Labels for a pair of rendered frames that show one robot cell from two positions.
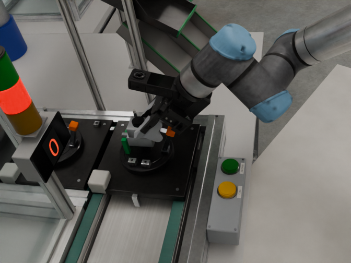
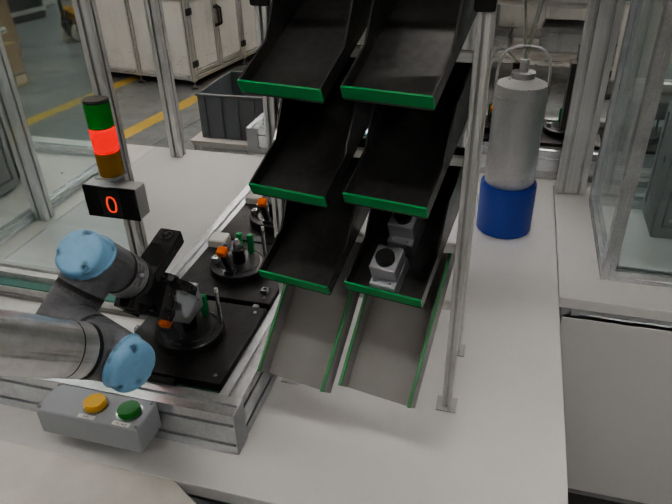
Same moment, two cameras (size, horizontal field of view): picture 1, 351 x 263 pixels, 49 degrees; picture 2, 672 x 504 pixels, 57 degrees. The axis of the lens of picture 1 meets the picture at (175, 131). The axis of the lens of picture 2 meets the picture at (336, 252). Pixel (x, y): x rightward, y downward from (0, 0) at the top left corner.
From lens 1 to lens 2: 131 cm
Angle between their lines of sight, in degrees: 66
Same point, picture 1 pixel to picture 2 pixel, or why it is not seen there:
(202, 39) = (404, 379)
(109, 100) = not seen: hidden behind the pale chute
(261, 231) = (63, 474)
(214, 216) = (68, 390)
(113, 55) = (489, 324)
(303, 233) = not seen: outside the picture
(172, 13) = (312, 264)
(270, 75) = (51, 309)
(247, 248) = (50, 456)
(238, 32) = (79, 244)
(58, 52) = (501, 268)
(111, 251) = not seen: hidden behind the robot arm
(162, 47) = (326, 301)
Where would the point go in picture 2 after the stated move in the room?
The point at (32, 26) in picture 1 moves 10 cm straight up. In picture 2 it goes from (577, 235) to (584, 204)
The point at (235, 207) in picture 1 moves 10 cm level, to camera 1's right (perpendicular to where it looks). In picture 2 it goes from (67, 410) to (49, 454)
